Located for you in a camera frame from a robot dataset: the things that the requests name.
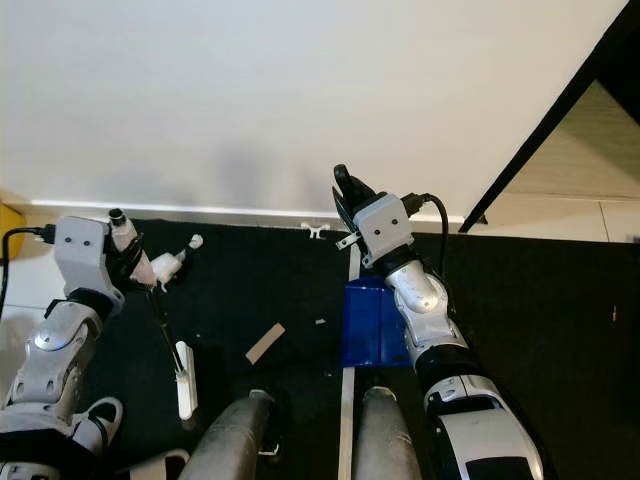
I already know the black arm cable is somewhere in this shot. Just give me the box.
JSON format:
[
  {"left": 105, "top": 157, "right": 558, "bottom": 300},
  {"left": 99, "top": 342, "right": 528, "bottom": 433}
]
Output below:
[
  {"left": 405, "top": 193, "right": 451, "bottom": 281},
  {"left": 0, "top": 225, "right": 58, "bottom": 301}
]

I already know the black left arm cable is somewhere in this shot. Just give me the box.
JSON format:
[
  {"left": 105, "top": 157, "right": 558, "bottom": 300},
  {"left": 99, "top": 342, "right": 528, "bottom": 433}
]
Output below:
[{"left": 0, "top": 225, "right": 58, "bottom": 301}]

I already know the yellow plastic box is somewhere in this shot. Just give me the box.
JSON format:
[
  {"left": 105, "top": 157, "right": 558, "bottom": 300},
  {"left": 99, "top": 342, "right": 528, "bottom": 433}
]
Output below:
[{"left": 0, "top": 203, "right": 26, "bottom": 261}]

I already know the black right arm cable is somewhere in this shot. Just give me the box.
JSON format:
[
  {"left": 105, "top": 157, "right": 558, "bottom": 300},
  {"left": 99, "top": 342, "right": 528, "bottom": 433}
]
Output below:
[{"left": 405, "top": 193, "right": 451, "bottom": 281}]

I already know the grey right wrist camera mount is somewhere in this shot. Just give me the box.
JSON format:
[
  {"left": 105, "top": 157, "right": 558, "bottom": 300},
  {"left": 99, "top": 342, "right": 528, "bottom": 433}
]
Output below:
[{"left": 353, "top": 193, "right": 416, "bottom": 269}]

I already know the grey robot leg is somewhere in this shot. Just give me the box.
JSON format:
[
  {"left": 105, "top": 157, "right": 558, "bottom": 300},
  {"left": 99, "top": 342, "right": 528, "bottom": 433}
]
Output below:
[
  {"left": 353, "top": 387, "right": 423, "bottom": 480},
  {"left": 178, "top": 390, "right": 276, "bottom": 480}
]

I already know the black-handled broom with white head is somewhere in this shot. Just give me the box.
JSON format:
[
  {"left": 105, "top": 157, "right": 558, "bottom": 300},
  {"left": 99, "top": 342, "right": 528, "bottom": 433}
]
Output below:
[{"left": 108, "top": 208, "right": 199, "bottom": 421}]

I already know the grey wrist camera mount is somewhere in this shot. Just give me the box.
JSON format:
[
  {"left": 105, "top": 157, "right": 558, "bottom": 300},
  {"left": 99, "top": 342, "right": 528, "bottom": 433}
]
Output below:
[
  {"left": 53, "top": 213, "right": 126, "bottom": 306},
  {"left": 353, "top": 193, "right": 416, "bottom": 269}
]

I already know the grey left robot leg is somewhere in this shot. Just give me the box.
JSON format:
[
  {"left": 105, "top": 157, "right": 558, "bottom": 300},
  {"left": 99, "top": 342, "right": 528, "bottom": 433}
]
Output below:
[{"left": 178, "top": 390, "right": 276, "bottom": 480}]

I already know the grey right robot leg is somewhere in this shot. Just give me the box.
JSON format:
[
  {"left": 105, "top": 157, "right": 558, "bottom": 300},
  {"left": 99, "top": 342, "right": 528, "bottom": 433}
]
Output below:
[{"left": 353, "top": 387, "right": 423, "bottom": 480}]

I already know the black door frame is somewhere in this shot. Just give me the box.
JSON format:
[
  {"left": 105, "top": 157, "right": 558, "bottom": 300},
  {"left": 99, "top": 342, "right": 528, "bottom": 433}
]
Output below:
[{"left": 458, "top": 0, "right": 640, "bottom": 234}]

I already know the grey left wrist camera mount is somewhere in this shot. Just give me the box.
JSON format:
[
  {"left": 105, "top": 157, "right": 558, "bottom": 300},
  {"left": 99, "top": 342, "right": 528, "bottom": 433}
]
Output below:
[{"left": 53, "top": 213, "right": 126, "bottom": 306}]

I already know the black floor mat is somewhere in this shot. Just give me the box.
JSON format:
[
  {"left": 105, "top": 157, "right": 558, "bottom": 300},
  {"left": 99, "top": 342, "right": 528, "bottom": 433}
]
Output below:
[{"left": 100, "top": 220, "right": 640, "bottom": 480}]

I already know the white plastic knob piece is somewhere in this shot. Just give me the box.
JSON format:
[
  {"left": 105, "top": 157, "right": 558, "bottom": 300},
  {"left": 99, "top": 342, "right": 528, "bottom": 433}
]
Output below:
[{"left": 148, "top": 234, "right": 204, "bottom": 293}]

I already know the white slipper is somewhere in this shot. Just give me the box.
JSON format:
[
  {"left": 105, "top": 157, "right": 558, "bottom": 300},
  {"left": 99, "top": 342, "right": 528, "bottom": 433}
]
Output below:
[{"left": 128, "top": 448, "right": 191, "bottom": 480}]

